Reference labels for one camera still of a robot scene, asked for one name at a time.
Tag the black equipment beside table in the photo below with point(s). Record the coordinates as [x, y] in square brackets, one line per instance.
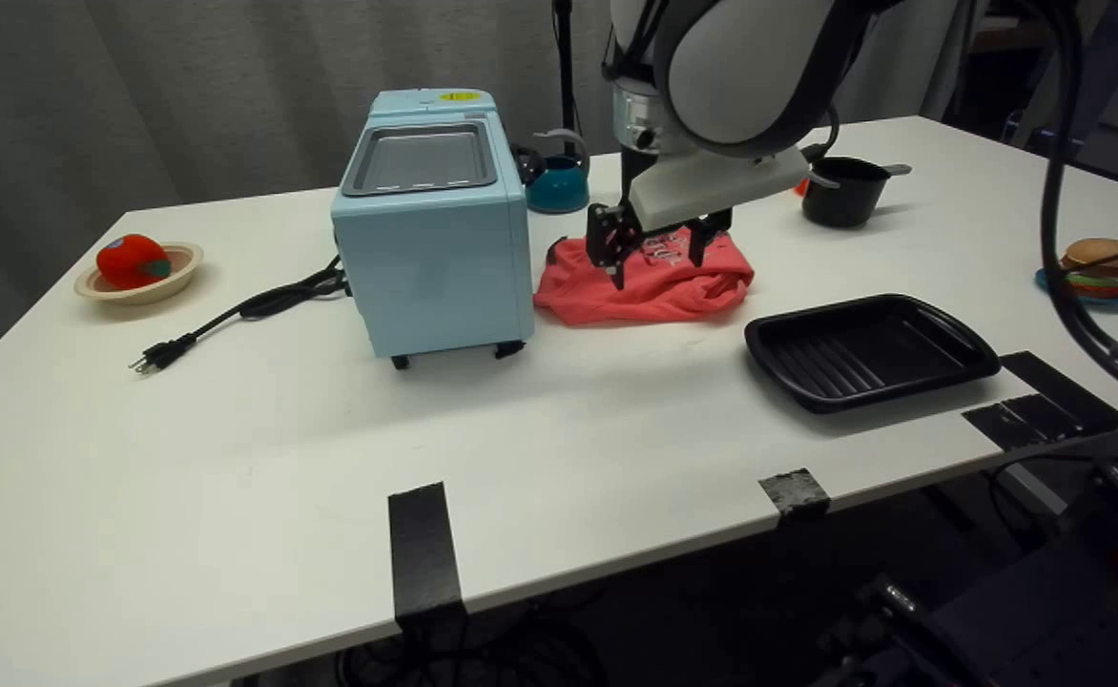
[1038, 622]

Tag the toy hamburger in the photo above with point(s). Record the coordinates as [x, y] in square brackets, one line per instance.
[1097, 260]

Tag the red toy tomato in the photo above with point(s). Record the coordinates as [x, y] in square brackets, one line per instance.
[131, 260]

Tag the black tape strip over edge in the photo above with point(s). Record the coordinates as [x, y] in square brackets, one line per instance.
[426, 555]

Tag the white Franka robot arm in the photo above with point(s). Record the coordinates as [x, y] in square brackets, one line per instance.
[735, 63]

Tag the light blue toaster oven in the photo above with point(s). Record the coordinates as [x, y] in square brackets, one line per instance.
[435, 267]

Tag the small black tape square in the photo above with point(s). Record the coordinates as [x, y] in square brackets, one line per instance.
[796, 493]

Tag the small blue plate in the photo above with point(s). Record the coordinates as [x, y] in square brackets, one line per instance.
[1115, 304]

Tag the grey curtain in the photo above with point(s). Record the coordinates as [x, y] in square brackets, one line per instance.
[199, 90]

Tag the teal toy kettle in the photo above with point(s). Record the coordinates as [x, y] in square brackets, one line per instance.
[557, 188]

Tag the red printed cloth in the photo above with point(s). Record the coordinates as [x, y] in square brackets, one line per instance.
[659, 296]

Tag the short black tape strip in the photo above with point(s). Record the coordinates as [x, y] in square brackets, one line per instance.
[1007, 421]

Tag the small black saucepan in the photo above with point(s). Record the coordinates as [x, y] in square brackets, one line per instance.
[843, 197]

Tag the black ridged grill tray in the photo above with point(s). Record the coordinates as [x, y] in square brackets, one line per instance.
[862, 349]

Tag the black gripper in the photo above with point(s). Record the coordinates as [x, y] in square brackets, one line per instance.
[617, 225]

